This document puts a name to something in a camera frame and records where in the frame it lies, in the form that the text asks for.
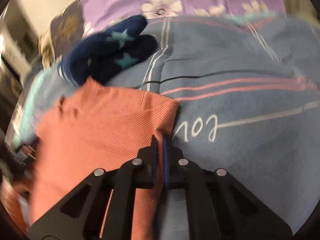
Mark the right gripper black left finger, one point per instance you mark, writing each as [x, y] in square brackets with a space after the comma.
[101, 206]

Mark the beige cloth bundle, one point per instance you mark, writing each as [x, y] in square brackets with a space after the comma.
[46, 49]

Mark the dark tree-print pillow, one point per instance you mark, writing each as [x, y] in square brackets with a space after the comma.
[67, 29]

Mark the teal star blanket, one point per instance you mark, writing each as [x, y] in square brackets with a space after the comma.
[24, 121]

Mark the navy star fleece garment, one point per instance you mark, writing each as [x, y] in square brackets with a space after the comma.
[105, 54]

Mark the blue plaid bed sheet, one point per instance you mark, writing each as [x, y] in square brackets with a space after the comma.
[248, 102]

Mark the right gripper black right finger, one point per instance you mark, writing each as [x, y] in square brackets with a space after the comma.
[218, 205]

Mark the coral long-sleeve sweater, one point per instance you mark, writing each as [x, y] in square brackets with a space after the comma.
[99, 127]

